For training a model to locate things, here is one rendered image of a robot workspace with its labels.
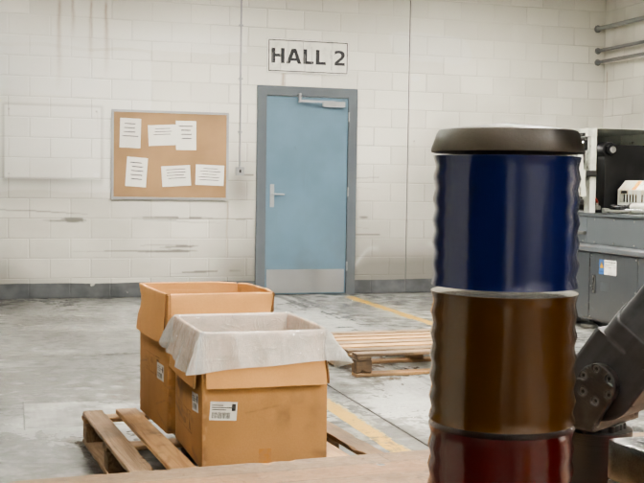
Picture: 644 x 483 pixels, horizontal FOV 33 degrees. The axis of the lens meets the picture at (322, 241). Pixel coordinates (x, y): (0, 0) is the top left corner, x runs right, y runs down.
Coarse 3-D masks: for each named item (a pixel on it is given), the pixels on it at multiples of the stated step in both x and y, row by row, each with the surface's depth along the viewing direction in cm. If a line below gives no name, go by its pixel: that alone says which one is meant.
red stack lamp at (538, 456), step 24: (432, 432) 29; (456, 432) 28; (480, 432) 28; (552, 432) 28; (432, 456) 29; (456, 456) 28; (480, 456) 27; (504, 456) 27; (528, 456) 27; (552, 456) 27; (432, 480) 29; (456, 480) 28; (480, 480) 27; (504, 480) 27; (528, 480) 27; (552, 480) 27
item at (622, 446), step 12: (612, 444) 54; (624, 444) 53; (636, 444) 53; (612, 456) 54; (624, 456) 53; (636, 456) 52; (612, 468) 54; (624, 468) 53; (636, 468) 52; (612, 480) 54; (624, 480) 53; (636, 480) 52
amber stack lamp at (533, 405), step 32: (448, 288) 29; (448, 320) 28; (480, 320) 27; (512, 320) 27; (544, 320) 27; (576, 320) 28; (448, 352) 28; (480, 352) 27; (512, 352) 27; (544, 352) 27; (448, 384) 28; (480, 384) 27; (512, 384) 27; (544, 384) 27; (448, 416) 28; (480, 416) 27; (512, 416) 27; (544, 416) 27
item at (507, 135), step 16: (448, 128) 28; (464, 128) 27; (480, 128) 27; (496, 128) 27; (512, 128) 27; (528, 128) 27; (544, 128) 27; (560, 128) 27; (432, 144) 29; (448, 144) 27; (464, 144) 27; (480, 144) 27; (496, 144) 27; (512, 144) 27; (528, 144) 27; (544, 144) 27; (560, 144) 27; (576, 144) 27
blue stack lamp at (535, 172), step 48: (480, 192) 27; (528, 192) 27; (576, 192) 28; (432, 240) 29; (480, 240) 27; (528, 240) 27; (576, 240) 28; (480, 288) 27; (528, 288) 27; (576, 288) 28
